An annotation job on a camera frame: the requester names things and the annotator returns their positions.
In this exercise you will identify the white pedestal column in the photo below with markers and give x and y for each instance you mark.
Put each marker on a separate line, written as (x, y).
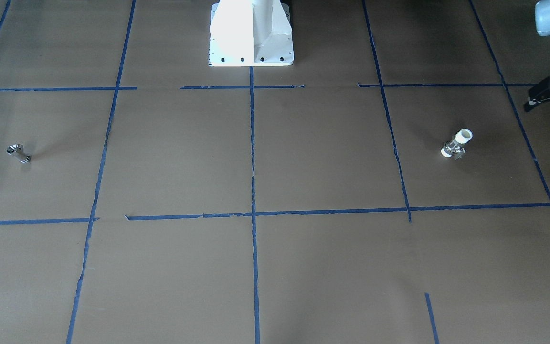
(250, 33)

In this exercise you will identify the metal pipe fitting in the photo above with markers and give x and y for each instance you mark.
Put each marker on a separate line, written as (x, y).
(17, 151)

